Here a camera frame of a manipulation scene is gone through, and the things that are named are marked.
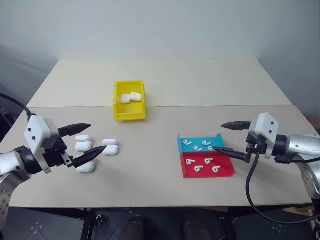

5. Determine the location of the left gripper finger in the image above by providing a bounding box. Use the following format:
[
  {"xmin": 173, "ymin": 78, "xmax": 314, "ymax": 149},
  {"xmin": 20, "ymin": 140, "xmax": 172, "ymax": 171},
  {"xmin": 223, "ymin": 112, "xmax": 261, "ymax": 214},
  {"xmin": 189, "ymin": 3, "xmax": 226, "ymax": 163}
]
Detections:
[
  {"xmin": 72, "ymin": 145, "xmax": 108, "ymax": 169},
  {"xmin": 57, "ymin": 123, "xmax": 92, "ymax": 138}
]

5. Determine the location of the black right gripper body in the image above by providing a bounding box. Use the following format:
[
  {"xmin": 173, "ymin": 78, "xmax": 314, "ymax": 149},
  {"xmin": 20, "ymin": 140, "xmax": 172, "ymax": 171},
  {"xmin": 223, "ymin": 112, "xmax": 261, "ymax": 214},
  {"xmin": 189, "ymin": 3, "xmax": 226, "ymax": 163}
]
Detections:
[{"xmin": 245, "ymin": 132, "xmax": 269, "ymax": 156}]

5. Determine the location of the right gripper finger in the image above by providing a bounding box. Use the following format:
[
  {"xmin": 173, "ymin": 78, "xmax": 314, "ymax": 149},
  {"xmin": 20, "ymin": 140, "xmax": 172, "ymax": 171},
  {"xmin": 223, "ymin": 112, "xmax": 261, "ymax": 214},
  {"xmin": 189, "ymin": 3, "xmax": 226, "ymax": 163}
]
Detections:
[
  {"xmin": 212, "ymin": 146, "xmax": 251, "ymax": 164},
  {"xmin": 220, "ymin": 120, "xmax": 252, "ymax": 131}
]

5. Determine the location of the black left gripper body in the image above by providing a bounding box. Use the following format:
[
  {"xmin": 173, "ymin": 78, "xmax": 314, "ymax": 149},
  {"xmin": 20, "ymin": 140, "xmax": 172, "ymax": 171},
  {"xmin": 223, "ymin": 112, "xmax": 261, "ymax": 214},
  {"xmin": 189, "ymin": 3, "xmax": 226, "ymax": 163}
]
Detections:
[{"xmin": 39, "ymin": 133, "xmax": 75, "ymax": 171}]

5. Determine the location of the yellow plastic bin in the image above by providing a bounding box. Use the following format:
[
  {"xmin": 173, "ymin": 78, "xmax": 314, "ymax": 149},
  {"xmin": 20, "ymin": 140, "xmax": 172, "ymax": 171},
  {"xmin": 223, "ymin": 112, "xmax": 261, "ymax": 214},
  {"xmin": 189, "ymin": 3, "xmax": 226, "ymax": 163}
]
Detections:
[{"xmin": 113, "ymin": 79, "xmax": 148, "ymax": 122}]

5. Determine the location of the red plastic tray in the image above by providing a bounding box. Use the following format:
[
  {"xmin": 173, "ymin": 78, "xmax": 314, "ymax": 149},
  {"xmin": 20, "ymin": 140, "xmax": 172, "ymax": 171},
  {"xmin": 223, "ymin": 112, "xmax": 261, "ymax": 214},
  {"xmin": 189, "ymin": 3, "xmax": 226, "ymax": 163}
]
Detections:
[{"xmin": 179, "ymin": 151, "xmax": 237, "ymax": 180}]

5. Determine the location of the blue plastic tray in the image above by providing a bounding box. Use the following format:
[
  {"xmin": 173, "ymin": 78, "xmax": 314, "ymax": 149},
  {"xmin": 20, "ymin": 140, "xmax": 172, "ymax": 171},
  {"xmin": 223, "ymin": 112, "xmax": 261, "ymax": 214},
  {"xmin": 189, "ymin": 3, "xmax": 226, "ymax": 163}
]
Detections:
[{"xmin": 176, "ymin": 133, "xmax": 228, "ymax": 156}]

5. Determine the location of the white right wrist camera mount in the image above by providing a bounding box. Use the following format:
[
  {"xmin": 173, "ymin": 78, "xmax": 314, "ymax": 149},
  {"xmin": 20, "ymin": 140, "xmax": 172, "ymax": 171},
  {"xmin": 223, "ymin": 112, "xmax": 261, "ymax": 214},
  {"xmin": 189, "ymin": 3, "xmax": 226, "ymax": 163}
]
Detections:
[{"xmin": 249, "ymin": 112, "xmax": 280, "ymax": 160}]

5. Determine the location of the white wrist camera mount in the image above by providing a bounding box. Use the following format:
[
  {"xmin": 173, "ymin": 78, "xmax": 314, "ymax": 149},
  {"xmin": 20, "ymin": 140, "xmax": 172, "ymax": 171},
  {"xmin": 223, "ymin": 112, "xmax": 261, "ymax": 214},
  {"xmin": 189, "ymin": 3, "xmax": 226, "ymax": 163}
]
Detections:
[
  {"xmin": 24, "ymin": 115, "xmax": 61, "ymax": 154},
  {"xmin": 249, "ymin": 112, "xmax": 280, "ymax": 160}
]

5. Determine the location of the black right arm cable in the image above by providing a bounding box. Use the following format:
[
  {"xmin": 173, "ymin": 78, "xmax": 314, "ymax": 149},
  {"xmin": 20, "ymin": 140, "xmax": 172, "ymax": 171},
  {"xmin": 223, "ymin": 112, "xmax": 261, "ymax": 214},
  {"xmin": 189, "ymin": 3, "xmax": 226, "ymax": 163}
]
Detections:
[{"xmin": 245, "ymin": 136, "xmax": 320, "ymax": 224}]

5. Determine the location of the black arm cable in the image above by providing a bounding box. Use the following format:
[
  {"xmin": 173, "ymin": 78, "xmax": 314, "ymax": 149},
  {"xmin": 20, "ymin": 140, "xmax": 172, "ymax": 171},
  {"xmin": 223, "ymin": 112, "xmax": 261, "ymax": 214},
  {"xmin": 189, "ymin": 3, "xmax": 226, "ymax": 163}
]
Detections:
[
  {"xmin": 245, "ymin": 136, "xmax": 320, "ymax": 224},
  {"xmin": 0, "ymin": 93, "xmax": 37, "ymax": 118}
]

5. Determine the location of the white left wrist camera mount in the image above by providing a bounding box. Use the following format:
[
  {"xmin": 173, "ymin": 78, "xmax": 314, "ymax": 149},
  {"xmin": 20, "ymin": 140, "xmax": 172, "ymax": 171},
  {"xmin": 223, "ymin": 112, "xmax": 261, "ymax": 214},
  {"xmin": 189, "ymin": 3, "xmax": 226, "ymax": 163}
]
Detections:
[{"xmin": 24, "ymin": 115, "xmax": 61, "ymax": 154}]

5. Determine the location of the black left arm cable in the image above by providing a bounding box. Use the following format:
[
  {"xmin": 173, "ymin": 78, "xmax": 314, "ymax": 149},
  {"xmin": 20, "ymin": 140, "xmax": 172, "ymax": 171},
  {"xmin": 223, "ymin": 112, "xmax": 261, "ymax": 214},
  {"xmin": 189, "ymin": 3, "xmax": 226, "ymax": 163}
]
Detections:
[{"xmin": 0, "ymin": 93, "xmax": 37, "ymax": 118}]

